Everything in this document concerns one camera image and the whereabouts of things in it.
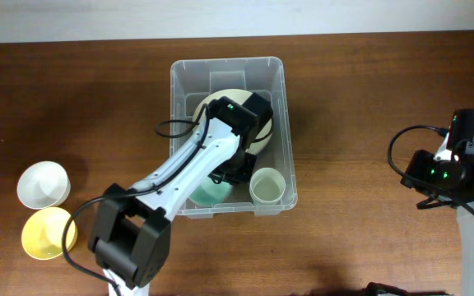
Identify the yellow small bowl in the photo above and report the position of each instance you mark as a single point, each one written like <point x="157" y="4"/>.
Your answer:
<point x="41" y="237"/>

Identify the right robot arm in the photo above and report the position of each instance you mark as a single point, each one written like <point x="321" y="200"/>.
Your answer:
<point x="458" y="145"/>

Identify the white small bowl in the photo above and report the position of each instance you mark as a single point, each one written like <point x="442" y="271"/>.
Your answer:
<point x="42" y="185"/>

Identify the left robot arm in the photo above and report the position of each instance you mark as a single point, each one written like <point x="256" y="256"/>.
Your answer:
<point x="132" y="230"/>

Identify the cream cup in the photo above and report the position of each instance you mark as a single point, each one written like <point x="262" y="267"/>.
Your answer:
<point x="267" y="176"/>

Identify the green cup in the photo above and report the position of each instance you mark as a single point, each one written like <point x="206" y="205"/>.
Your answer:
<point x="266" y="195"/>

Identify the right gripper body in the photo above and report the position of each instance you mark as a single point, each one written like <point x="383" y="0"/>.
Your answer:
<point x="422" y="167"/>

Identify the clear plastic storage container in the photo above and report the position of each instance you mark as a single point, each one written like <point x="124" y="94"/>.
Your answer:
<point x="191" y="81"/>

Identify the mint green small bowl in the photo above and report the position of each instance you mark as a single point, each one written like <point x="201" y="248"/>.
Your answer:
<point x="208" y="193"/>

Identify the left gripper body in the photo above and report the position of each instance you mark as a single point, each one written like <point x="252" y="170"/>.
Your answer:
<point x="239" y="170"/>

